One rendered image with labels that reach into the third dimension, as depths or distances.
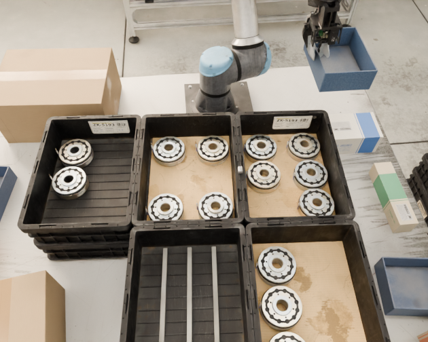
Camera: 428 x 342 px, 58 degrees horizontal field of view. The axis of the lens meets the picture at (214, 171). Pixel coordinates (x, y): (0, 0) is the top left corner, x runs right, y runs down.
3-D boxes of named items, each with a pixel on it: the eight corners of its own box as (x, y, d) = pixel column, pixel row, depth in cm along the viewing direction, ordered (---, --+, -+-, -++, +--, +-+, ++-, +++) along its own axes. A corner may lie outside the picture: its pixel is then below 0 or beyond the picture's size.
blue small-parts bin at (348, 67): (303, 47, 121) (308, 28, 116) (348, 45, 122) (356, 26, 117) (318, 92, 110) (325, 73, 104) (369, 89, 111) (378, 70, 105)
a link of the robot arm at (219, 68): (193, 79, 145) (193, 48, 134) (225, 70, 149) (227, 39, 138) (206, 98, 138) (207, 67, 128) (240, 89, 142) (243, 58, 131)
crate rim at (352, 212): (234, 117, 126) (234, 111, 124) (325, 114, 127) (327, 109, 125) (244, 226, 103) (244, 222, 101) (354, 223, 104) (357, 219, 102)
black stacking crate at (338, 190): (234, 136, 134) (235, 113, 124) (318, 134, 134) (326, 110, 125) (242, 241, 111) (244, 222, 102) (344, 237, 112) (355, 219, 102)
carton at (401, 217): (368, 172, 138) (373, 163, 133) (384, 171, 139) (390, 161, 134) (393, 233, 125) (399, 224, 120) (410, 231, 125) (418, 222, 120)
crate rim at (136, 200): (143, 119, 125) (141, 114, 123) (234, 117, 126) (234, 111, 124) (132, 230, 103) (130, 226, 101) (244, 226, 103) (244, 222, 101)
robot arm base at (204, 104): (193, 93, 155) (193, 72, 147) (230, 91, 156) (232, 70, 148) (197, 119, 146) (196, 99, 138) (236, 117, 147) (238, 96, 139)
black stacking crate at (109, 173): (60, 140, 133) (49, 117, 123) (146, 138, 133) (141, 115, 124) (33, 247, 110) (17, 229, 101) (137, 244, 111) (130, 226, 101)
